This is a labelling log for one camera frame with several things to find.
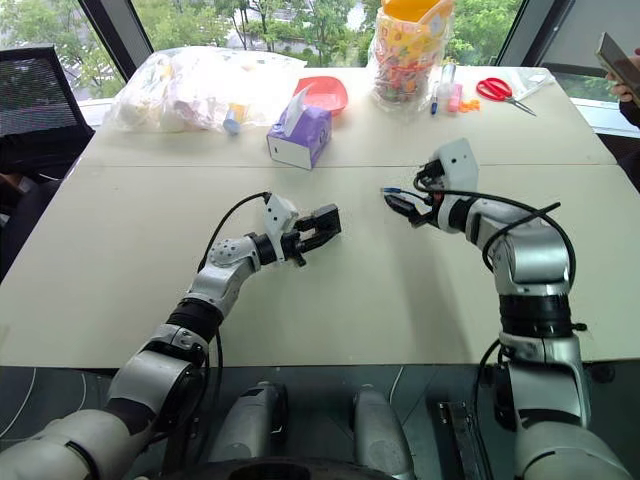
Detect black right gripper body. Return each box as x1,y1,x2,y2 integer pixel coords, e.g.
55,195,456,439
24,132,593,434
413,157,447,202

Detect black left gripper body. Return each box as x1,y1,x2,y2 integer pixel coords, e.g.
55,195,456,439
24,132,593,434
280,225,310,268

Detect smartphone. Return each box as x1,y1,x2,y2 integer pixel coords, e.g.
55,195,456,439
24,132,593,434
594,31,640,107

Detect purple tissue box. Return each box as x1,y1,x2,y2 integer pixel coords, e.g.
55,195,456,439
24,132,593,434
265,86,333,171

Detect person's hand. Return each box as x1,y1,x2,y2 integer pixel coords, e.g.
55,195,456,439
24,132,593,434
603,46,640,106

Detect small clear bottle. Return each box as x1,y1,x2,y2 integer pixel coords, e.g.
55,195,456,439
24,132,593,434
439,62,458,97

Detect red scissors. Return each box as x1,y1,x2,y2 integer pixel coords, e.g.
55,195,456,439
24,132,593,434
475,76,538,118

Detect bag of colourful snacks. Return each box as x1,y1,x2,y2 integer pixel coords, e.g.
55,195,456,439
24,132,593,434
368,0,455,110

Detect red plastic bowl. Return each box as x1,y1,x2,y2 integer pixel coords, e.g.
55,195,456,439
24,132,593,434
293,75,349,117

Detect blue and yellow tube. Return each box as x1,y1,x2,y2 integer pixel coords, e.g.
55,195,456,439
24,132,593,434
222,102,250,136

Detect flat clear plastic sleeve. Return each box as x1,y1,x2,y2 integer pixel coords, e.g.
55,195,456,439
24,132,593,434
509,66,557,99

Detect large clear plastic bag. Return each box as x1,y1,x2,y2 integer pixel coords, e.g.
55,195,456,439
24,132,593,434
106,46,307,135

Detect silver robot left leg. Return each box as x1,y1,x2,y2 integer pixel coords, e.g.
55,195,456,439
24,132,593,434
208,381,290,467

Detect silver robot leg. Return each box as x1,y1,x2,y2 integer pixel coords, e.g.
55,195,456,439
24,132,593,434
351,383,417,480
208,381,290,467

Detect silver robot right leg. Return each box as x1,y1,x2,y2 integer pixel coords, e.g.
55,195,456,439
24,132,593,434
351,383,417,480

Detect person in dark clothing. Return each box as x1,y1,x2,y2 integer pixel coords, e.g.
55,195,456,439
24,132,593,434
0,170,64,284
597,97,640,194

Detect black mesh office chair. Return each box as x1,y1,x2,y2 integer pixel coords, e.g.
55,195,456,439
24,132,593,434
0,44,96,182

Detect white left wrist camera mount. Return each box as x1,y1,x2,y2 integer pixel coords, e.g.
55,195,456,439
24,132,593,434
263,193,300,263

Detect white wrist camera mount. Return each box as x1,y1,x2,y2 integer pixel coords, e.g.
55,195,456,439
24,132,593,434
433,138,480,193
263,193,300,263

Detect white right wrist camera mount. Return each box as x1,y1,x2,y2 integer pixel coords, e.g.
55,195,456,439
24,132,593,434
433,138,480,193

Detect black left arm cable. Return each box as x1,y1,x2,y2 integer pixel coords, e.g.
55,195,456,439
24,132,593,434
197,190,273,274

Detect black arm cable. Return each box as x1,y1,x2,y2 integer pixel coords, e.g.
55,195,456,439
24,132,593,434
413,169,578,292
197,190,273,274

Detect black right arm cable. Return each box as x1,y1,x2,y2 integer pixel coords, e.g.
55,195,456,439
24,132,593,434
413,169,578,292

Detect dark window frame post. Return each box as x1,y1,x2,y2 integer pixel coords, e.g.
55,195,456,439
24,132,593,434
496,0,584,69
77,0,155,82

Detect black metal bracket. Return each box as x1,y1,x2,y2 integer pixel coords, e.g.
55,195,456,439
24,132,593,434
436,398,494,480

